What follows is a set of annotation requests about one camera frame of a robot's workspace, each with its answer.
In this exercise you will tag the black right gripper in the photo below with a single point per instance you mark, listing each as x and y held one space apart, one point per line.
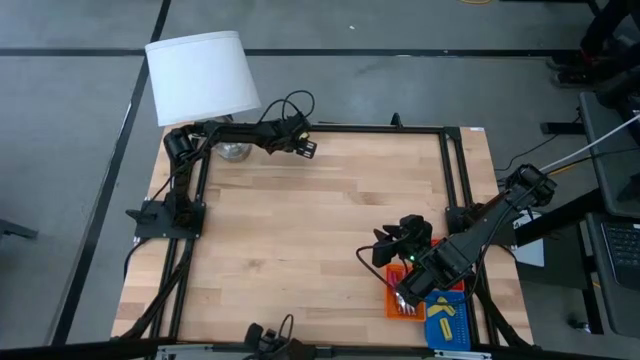
416 231

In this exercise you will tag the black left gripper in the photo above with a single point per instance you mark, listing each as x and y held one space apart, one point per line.
292 131

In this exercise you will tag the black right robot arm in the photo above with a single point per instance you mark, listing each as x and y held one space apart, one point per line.
480 235

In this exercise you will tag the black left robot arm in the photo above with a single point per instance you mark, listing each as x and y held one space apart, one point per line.
235 132

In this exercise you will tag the orange plastic basket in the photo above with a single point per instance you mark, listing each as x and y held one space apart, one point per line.
390 310

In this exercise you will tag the red plastic basket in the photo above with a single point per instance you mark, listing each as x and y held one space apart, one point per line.
458 287

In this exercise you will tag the blue plastic basket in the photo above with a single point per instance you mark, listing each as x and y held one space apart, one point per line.
462 330

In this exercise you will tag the white shade table lamp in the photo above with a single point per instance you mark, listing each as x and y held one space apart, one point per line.
200 75

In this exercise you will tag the white paper sheet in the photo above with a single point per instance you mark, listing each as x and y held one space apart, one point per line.
532 255

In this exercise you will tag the small white label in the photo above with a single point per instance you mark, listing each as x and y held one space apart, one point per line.
477 129

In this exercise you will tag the black beam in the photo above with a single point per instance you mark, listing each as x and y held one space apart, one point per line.
560 220

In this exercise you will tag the black stand foot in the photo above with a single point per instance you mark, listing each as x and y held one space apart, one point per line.
560 128

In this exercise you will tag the small caster wheel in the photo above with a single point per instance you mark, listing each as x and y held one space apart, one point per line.
580 326

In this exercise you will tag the grey desk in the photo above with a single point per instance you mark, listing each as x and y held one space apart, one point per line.
612 310

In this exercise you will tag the black laptop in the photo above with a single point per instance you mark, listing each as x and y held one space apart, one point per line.
625 250

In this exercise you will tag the person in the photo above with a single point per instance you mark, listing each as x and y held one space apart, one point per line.
600 30

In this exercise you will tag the black floor stand leg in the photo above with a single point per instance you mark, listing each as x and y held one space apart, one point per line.
15 229

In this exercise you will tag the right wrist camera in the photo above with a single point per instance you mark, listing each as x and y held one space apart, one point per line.
411 258

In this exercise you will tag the black aluminium table frame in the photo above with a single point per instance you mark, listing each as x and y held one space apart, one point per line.
350 128

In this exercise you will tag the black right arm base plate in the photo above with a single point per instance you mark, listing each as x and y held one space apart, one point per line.
452 225

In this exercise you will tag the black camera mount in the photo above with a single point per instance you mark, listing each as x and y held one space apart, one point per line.
396 119

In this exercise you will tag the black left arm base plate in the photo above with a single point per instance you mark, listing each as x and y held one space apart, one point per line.
150 227

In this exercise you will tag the black and silver rail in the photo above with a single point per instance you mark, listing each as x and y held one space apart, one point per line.
75 351

